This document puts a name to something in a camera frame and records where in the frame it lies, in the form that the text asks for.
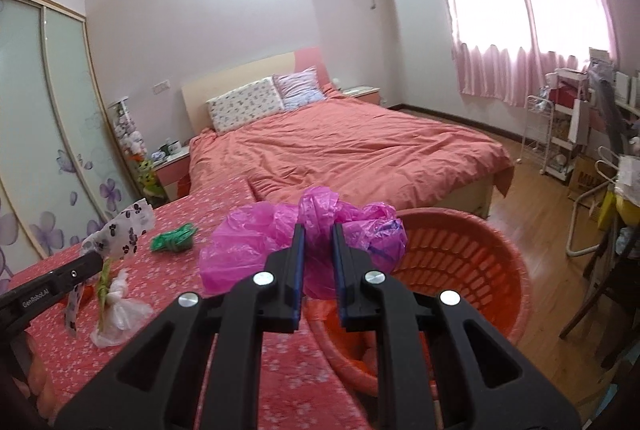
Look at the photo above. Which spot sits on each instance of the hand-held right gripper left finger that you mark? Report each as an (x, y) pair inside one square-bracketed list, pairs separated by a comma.
[(299, 280)]

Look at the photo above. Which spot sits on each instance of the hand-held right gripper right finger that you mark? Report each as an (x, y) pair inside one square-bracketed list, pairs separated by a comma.
[(339, 290)]

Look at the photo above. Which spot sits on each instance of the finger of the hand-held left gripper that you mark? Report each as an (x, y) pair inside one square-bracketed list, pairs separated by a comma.
[(80, 274)]

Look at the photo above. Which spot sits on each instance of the pink plastic bag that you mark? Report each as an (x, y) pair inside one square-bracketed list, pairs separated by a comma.
[(250, 245)]

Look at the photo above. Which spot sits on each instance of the white paw-print wrapping paper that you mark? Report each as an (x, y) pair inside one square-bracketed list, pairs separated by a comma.
[(122, 230)]

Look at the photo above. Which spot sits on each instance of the orange plastic laundry basket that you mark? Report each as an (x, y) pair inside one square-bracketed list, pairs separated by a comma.
[(465, 270)]

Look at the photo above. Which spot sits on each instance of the clear plastic bag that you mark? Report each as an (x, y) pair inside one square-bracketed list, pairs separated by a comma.
[(122, 315)]

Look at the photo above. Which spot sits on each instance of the small green wrapper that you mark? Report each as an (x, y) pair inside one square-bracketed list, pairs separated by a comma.
[(174, 239)]

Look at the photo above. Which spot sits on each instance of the green plush toy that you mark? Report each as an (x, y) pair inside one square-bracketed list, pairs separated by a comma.
[(148, 175)]

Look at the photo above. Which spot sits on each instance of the pink nightstand with mugs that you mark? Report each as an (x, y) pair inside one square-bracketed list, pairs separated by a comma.
[(172, 172)]

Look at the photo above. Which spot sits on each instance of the floral glass sliding wardrobe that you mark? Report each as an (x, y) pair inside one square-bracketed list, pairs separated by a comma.
[(45, 135)]

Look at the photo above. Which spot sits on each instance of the bed with red duvet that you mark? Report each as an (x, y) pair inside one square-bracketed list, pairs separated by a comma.
[(360, 145)]

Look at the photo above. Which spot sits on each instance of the clear tube of plush toys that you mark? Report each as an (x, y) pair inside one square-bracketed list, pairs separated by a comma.
[(127, 130)]

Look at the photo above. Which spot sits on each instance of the white mug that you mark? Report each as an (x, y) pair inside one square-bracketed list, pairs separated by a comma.
[(173, 146)]

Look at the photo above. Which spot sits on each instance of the white floral pillow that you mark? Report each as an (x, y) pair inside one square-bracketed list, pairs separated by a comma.
[(245, 105)]

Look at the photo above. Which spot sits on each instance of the purple ruffled pillow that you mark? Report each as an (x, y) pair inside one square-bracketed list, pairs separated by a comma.
[(300, 88)]

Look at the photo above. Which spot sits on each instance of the beige and pink headboard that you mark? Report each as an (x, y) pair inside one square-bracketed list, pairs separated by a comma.
[(225, 78)]

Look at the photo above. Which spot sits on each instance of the dark wooden chair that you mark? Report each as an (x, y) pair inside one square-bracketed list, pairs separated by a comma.
[(607, 290)]

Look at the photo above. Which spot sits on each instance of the cardboard box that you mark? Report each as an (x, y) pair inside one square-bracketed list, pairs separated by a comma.
[(586, 180)]

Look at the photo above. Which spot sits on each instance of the yellow bag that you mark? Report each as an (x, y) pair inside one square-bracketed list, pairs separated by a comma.
[(607, 207)]

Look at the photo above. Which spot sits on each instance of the white storage trolley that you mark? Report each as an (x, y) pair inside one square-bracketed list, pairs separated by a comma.
[(567, 125)]

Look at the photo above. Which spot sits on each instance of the pink curtain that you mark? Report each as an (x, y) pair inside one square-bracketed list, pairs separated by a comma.
[(525, 10)]

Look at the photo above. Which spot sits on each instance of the white wall socket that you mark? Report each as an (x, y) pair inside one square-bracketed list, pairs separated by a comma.
[(161, 85)]

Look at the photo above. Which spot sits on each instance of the white tube frame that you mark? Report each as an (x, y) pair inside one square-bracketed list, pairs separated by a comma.
[(582, 220)]

